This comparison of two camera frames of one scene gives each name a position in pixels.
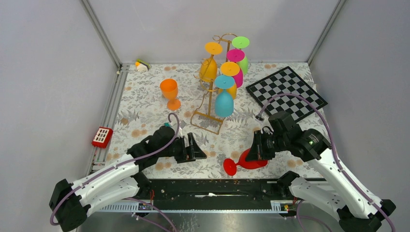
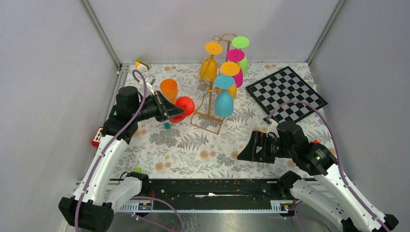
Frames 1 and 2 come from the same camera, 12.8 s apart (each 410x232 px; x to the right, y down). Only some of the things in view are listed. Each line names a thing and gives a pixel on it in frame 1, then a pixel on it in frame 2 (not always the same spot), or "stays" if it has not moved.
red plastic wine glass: x=230 y=166 -> x=187 y=105
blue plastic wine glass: x=224 y=100 stays
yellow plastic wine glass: x=230 y=68 stays
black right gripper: x=257 y=151 stays
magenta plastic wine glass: x=237 y=55 stays
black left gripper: x=185 y=155 -> x=165 y=108
